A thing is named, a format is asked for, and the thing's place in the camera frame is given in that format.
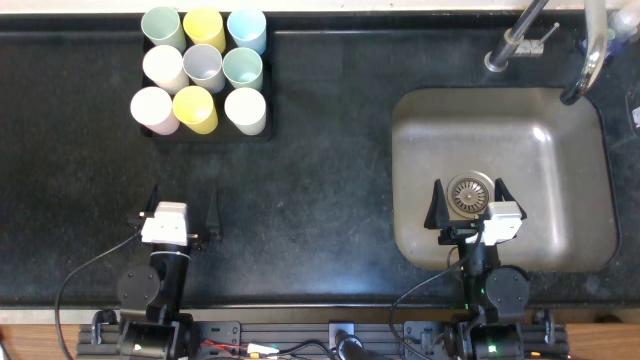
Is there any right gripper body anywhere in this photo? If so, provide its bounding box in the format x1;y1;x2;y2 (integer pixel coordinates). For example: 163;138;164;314
438;222;484;246

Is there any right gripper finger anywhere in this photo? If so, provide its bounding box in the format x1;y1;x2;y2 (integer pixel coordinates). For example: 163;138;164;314
423;178;451;231
493;177;528;221

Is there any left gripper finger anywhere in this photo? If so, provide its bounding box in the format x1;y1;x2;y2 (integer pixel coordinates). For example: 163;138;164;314
144;183;160;214
205;187;224;241

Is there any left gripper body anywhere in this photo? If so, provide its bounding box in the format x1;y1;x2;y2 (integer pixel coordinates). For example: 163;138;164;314
185;229;214;251

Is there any yellow cup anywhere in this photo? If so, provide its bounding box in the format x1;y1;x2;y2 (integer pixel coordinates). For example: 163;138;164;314
172;85;220;135
182;6;227;54

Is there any white cup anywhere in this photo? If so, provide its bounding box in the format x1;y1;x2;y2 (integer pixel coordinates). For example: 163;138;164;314
142;44;190;96
223;87;268;137

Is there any steel sink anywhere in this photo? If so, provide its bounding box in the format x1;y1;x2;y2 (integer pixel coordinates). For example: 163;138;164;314
391;87;621;274

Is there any pink cup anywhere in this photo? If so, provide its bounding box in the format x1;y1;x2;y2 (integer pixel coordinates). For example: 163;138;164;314
129;86;181;137

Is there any black tray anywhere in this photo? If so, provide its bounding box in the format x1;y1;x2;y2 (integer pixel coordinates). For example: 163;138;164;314
139;29;274;144

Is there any grey cup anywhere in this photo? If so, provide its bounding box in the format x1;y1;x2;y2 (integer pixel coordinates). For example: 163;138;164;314
182;43;227;95

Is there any green cup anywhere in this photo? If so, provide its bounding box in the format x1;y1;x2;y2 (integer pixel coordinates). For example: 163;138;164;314
140;6;187;53
222;47;265;92

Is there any steel tap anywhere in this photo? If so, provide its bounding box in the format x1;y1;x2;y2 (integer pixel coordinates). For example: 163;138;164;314
483;0;612;106

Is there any blue cup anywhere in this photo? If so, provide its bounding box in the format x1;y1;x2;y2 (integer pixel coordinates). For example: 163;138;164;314
226;7;268;55

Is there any blue soap bottle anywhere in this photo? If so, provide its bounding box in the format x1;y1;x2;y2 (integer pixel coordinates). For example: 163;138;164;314
582;3;640;59

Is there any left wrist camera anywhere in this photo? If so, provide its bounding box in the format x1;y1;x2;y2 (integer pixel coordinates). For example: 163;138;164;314
140;201;190;247

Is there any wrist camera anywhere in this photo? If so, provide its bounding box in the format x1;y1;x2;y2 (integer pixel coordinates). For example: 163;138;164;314
467;200;524;247
140;201;190;247

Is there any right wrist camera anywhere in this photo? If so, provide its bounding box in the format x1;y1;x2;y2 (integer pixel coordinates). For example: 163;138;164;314
467;200;524;247

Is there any black cable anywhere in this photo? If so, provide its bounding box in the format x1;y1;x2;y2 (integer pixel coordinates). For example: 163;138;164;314
53;230;144;360
388;239;476;360

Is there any mounting rail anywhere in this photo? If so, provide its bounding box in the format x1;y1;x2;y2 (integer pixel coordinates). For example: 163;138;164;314
77;308;571;360

